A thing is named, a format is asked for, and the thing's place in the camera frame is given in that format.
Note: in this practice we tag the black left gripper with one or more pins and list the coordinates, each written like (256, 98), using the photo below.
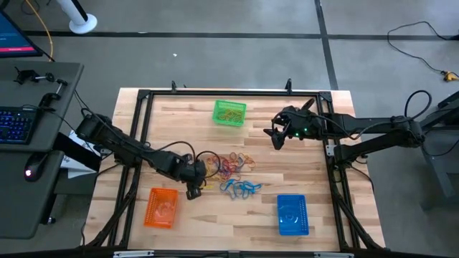
(193, 172)

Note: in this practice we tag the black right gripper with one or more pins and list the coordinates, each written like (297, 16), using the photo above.
(305, 125)

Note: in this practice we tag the red rubber band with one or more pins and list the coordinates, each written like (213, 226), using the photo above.
(236, 163)
(224, 168)

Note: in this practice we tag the wide blue rubber band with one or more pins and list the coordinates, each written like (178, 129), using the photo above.
(290, 218)
(227, 188)
(254, 187)
(241, 190)

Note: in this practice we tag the orange plastic basket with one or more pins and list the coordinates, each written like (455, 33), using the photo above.
(161, 208)

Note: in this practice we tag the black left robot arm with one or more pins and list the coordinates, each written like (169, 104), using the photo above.
(118, 143)

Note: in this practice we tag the green plastic basket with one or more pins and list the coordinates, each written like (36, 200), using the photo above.
(229, 113)

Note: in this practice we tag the blue plastic basket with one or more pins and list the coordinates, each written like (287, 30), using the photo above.
(293, 215)

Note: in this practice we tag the white paper sheet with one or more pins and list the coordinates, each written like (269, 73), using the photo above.
(77, 168)

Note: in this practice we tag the black computer mouse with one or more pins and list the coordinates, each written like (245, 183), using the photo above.
(35, 167)

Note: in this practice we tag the black desk clamp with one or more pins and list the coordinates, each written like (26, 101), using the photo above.
(54, 95)
(28, 76)

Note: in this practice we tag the grey metal stand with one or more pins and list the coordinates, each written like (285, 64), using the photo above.
(439, 157)

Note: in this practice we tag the grey desk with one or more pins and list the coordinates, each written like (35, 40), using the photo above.
(21, 200)

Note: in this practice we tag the backlit black keyboard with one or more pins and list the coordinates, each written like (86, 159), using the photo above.
(16, 125)

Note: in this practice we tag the white round stand base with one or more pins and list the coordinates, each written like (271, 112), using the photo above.
(82, 23)

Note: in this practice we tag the monitor with blue screen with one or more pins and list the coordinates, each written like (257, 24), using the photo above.
(16, 36)

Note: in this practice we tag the black frame clamp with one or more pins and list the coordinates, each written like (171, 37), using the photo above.
(288, 84)
(173, 86)

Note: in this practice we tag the black metal table frame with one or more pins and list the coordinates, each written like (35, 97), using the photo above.
(233, 93)

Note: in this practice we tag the white metal bracket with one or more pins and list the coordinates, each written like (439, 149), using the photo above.
(330, 151)

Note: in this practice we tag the silver edge bracket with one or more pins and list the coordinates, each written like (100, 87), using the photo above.
(132, 254)
(333, 255)

